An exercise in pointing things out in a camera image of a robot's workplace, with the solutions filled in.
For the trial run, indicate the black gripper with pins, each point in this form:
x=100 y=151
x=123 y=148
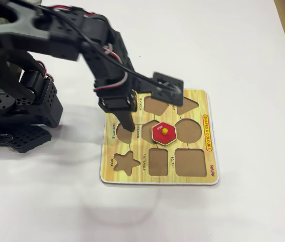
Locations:
x=119 y=104

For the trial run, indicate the red hexagon piece yellow pin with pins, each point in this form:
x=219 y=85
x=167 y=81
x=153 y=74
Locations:
x=157 y=134

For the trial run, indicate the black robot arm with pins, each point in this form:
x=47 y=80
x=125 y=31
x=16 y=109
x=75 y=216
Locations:
x=57 y=45

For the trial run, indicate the wooden shape puzzle board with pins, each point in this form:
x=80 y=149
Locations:
x=107 y=151

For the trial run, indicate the black perforated clamp plate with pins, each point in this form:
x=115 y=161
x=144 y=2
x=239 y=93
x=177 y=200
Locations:
x=26 y=138

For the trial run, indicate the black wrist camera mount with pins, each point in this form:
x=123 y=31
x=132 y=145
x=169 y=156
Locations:
x=167 y=88

